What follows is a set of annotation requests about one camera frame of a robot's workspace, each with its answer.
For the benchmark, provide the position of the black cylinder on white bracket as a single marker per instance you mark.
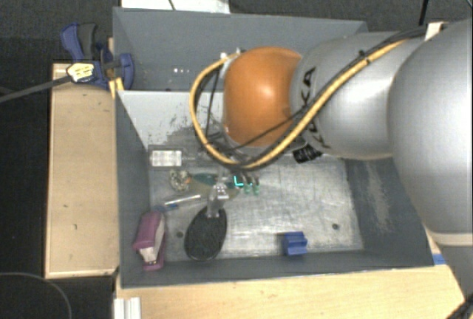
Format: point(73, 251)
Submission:
point(306, 154)

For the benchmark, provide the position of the silver and blue pen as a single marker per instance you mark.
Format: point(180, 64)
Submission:
point(182, 200)

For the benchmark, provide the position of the purple stapler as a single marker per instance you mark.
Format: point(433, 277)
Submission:
point(149, 239)

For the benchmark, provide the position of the blue block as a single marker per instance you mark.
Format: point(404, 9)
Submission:
point(294, 243)

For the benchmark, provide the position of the pale wood flat board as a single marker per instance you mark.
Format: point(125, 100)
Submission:
point(81, 177)

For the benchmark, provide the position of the clear plastic box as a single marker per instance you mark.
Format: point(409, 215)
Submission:
point(166, 158)

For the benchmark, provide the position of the grey metal bin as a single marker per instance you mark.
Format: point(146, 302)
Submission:
point(295, 199)

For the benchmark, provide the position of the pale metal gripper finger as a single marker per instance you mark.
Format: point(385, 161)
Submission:
point(213, 207)

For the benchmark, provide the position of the black oval brush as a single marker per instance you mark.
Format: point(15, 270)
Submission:
point(204, 236)

